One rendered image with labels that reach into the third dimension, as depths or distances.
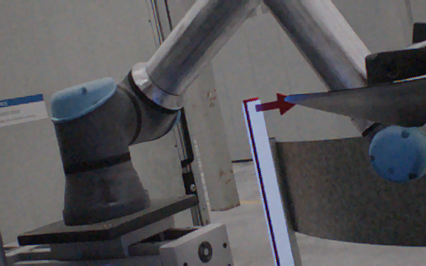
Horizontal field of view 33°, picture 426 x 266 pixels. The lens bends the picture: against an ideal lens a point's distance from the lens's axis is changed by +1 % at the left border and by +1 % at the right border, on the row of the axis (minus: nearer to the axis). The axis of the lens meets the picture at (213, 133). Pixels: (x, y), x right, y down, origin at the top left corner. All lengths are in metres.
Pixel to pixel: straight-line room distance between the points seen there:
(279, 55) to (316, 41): 9.88
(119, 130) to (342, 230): 1.71
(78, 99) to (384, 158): 0.52
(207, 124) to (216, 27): 6.15
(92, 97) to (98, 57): 1.41
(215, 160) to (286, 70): 3.73
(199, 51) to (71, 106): 0.24
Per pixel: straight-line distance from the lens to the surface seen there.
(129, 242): 1.17
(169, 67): 1.25
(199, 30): 1.21
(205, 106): 7.35
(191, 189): 2.82
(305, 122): 10.72
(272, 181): 0.77
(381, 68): 0.90
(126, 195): 1.19
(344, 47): 0.97
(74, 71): 2.51
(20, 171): 2.32
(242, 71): 11.47
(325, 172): 2.79
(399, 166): 0.94
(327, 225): 2.88
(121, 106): 1.23
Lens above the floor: 1.20
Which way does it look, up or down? 3 degrees down
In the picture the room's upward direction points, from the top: 12 degrees counter-clockwise
